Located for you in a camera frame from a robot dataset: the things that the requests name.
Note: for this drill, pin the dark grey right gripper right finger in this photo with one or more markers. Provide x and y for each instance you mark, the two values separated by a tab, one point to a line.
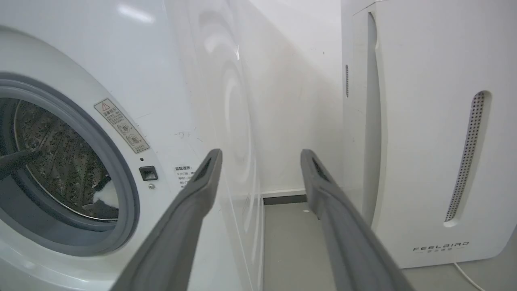
347	238

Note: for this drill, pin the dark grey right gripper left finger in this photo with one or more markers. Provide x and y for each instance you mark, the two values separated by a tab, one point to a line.
177	234

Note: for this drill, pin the white front-load washing machine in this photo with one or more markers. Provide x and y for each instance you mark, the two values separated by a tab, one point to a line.
169	101

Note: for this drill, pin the instruction text sticker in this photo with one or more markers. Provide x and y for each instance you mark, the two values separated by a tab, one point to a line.
183	176

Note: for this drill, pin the white skirting board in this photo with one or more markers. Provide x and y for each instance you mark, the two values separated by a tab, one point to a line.
284	192

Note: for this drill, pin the white item inside drum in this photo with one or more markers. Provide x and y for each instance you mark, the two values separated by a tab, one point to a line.
106	196

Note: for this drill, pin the grey rubber door seal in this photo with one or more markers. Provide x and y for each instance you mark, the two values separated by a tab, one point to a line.
117	173

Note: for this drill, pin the warning label sticker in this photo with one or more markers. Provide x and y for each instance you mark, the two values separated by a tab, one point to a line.
121	125

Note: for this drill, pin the white Feelbird appliance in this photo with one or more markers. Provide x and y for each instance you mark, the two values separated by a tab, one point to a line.
428	121

